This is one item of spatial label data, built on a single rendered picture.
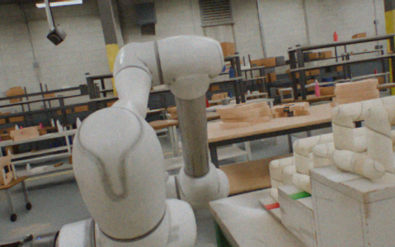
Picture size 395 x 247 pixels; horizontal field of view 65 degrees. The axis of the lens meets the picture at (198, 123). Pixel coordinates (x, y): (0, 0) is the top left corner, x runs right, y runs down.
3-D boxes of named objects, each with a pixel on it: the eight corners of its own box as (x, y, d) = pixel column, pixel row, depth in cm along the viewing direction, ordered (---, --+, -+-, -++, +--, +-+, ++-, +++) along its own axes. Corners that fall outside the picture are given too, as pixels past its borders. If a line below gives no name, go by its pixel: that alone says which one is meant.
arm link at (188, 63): (177, 191, 144) (223, 182, 147) (182, 221, 132) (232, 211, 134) (149, 31, 96) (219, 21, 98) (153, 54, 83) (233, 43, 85)
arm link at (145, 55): (107, 63, 82) (158, 56, 83) (110, 34, 96) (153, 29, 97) (118, 104, 91) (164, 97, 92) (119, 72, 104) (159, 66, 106)
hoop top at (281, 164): (272, 174, 85) (271, 163, 84) (268, 171, 88) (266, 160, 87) (339, 160, 88) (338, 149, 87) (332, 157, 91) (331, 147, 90)
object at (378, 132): (381, 185, 44) (375, 119, 43) (365, 180, 47) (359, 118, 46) (401, 181, 45) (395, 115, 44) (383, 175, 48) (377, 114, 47)
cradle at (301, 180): (318, 202, 60) (316, 185, 60) (289, 185, 72) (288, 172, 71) (333, 198, 61) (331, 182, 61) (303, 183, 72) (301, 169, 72)
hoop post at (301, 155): (302, 190, 69) (297, 148, 68) (295, 186, 72) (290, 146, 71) (315, 187, 69) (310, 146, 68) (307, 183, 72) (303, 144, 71)
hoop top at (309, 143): (297, 156, 68) (296, 141, 68) (290, 153, 71) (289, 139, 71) (378, 139, 71) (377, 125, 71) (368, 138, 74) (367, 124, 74)
